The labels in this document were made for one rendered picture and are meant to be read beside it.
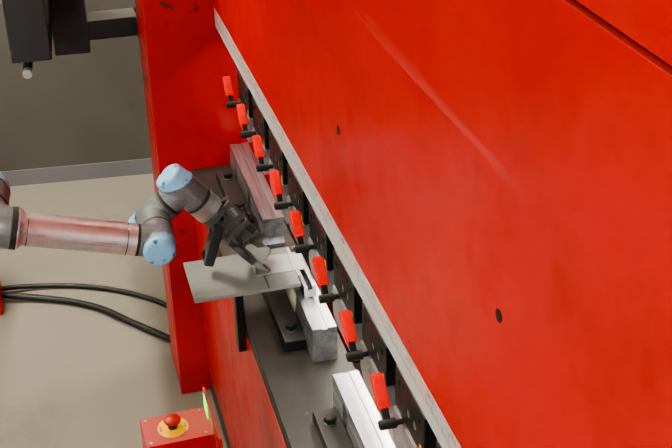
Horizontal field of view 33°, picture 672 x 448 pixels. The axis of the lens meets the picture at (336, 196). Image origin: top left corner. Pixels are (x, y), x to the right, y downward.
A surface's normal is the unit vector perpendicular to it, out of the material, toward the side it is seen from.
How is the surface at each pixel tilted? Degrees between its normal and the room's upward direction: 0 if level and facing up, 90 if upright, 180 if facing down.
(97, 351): 0
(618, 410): 90
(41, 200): 0
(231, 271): 0
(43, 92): 90
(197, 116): 90
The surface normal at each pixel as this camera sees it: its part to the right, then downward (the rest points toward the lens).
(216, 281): -0.02, -0.88
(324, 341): 0.26, 0.45
